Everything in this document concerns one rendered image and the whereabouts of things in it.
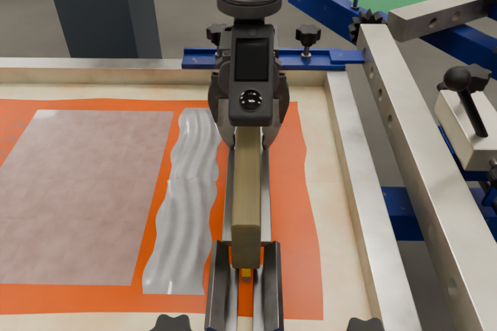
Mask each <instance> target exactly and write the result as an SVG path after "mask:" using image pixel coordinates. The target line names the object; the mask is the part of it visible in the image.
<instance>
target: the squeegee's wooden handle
mask: <svg viewBox="0 0 497 331"><path fill-rule="evenodd" d="M260 250H261V157H260V126H237V129H236V142H235V156H234V181H233V194H232V208H231V255H232V267H233V268H245V269H259V268H260Z"/></svg>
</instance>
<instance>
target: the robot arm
mask: <svg viewBox="0 0 497 331"><path fill-rule="evenodd" d="M281 7H282V0H217V8H218V10H219V11H220V12H222V13H224V14H226V15H228V16H231V17H234V25H233V26H222V30H221V36H220V46H219V53H220V58H219V59H218V60H217V61H216V67H217V68H218V69H219V72H212V75H211V80H212V81H211V82H210V84H209V91H208V104H209V108H210V111H211V113H212V117H213V119H214V122H215V123H216V126H217V129H218V131H219V133H220V136H221V137H222V139H223V141H224V142H225V144H226V145H227V146H228V147H229V148H230V149H234V145H235V137H236V135H234V132H235V126H262V133H263V135H262V145H263V150H267V149H268V148H269V146H270V145H271V144H272V143H273V142H274V140H275V138H276V136H277V134H278V132H279V130H280V127H281V125H282V123H283V121H284V118H285V115H286V112H287V110H288V106H289V102H290V95H289V88H288V83H287V82H286V78H287V77H286V73H285V72H281V73H279V69H281V68H282V61H280V60H279V41H278V31H277V26H274V25H273V24H265V17H267V16H271V15H274V14H275V13H277V12H278V11H279V10H280V9H281ZM227 30H232V31H227Z"/></svg>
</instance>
